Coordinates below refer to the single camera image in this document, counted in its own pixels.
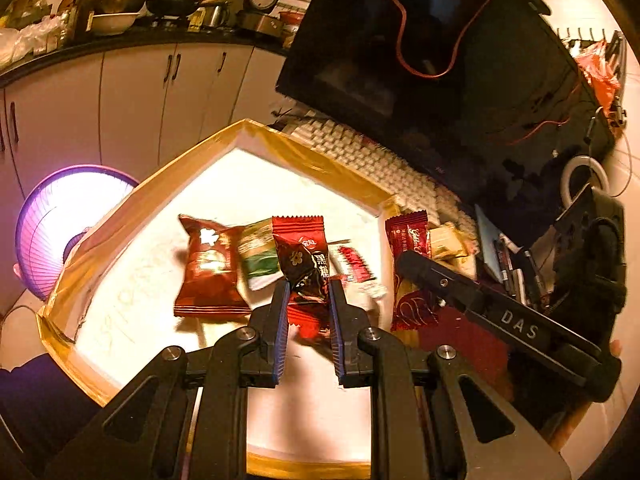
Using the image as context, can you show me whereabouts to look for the purple plastic basket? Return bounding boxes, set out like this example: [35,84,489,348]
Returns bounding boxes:
[14,165,138,300]

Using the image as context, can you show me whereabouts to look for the person's right hand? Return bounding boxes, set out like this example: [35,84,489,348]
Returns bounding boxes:
[546,339,624,453]

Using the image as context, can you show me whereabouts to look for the orange plastic bag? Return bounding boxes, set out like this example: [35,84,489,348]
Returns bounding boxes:
[575,39,622,114]

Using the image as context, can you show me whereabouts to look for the pens beside notebook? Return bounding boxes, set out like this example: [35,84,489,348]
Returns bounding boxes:
[494,233,549,312]

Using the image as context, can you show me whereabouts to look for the white kitchen cabinets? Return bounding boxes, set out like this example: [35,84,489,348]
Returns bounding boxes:
[0,42,292,201]

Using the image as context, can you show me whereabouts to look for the green white snack packet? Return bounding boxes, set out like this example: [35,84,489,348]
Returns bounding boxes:
[238,218,282,292]

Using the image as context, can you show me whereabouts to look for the metal mixing bowl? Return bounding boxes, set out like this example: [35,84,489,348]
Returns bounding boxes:
[91,0,146,36]

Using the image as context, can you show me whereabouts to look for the dark red chip bag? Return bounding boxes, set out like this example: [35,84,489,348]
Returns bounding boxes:
[174,214,252,320]

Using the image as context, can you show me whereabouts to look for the white ring light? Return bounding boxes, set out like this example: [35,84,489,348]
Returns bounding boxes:
[560,155,611,209]

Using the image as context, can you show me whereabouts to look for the dark sauce bottle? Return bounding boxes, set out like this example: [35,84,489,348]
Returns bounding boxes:
[72,0,96,44]

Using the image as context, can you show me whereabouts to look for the white mechanical keyboard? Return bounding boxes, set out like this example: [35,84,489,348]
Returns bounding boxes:
[269,98,480,252]

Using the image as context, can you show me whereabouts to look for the small red white sachet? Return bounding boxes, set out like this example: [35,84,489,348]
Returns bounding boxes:
[329,243,387,313]

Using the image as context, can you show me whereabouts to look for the black wok with lid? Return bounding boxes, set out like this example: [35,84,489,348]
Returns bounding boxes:
[144,0,214,18]

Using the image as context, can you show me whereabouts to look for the gold-rimmed white tray box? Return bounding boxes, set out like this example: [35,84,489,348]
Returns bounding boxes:
[37,119,395,479]

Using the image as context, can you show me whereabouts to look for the yellow cracker snack packet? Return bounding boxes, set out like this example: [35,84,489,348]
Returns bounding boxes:
[430,222,478,281]

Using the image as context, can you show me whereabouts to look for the red black candy wrapper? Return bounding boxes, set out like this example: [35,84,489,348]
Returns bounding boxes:
[272,216,330,339]

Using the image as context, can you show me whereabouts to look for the rice cooker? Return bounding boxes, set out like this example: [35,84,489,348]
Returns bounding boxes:
[235,0,283,38]

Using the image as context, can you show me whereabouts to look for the long red wafer packet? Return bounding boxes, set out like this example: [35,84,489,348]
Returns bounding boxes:
[385,210,439,330]

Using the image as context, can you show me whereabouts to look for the black computer monitor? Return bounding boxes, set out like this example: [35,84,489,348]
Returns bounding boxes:
[277,0,614,246]

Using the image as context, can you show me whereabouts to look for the blue notebook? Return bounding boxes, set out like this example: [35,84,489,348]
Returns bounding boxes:
[474,204,504,284]

